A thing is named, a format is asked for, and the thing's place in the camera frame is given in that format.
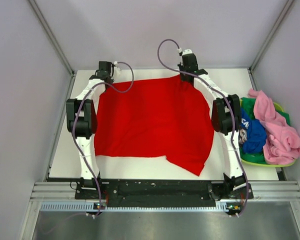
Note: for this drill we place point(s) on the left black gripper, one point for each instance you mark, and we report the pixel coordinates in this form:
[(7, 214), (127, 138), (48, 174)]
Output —
[(111, 79)]

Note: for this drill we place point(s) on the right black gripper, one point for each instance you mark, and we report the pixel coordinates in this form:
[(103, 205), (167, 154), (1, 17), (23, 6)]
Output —
[(183, 79)]

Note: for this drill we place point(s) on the red t shirt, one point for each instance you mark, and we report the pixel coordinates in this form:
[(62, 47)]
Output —
[(153, 118)]

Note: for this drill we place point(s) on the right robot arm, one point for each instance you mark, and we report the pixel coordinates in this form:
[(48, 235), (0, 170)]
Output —
[(226, 117)]

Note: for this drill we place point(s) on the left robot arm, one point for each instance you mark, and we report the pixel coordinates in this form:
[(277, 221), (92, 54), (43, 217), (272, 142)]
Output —
[(81, 122)]

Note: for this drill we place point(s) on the green t shirt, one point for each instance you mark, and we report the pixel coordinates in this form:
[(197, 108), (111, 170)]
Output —
[(256, 159)]

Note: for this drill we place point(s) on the dark patterned t shirt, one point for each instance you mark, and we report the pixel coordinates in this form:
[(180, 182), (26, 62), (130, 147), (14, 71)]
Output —
[(242, 136)]

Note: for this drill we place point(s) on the blue t shirt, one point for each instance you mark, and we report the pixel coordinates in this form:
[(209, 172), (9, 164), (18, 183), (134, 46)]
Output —
[(252, 135)]

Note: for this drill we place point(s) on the lime green plastic basket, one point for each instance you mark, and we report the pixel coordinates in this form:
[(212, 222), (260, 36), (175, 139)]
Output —
[(258, 159)]

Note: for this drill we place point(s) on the pink t shirt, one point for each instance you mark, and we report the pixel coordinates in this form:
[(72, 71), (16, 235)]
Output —
[(282, 145)]

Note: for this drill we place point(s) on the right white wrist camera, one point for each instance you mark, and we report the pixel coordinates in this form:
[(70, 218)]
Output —
[(183, 52)]

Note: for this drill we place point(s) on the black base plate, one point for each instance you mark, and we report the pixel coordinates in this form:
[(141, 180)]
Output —
[(150, 193)]

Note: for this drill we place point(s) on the grey slotted cable duct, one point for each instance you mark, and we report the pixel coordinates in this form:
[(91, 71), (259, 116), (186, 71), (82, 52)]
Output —
[(58, 206)]

